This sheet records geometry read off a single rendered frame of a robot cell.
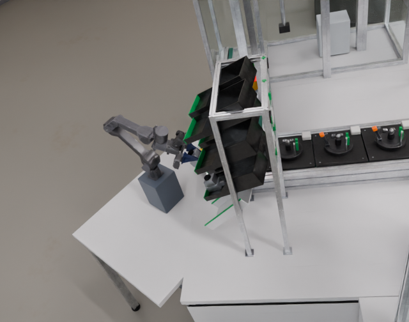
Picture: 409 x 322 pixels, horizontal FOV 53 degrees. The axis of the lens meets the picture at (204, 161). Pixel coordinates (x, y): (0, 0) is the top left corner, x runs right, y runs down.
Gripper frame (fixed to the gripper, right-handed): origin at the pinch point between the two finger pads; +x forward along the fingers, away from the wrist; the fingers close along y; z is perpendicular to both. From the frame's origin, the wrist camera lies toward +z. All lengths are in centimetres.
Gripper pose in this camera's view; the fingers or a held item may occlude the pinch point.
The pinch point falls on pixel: (192, 153)
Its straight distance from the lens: 181.9
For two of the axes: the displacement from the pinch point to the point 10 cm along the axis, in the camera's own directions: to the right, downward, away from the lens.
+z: 1.9, -6.5, -7.4
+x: 9.6, 2.8, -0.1
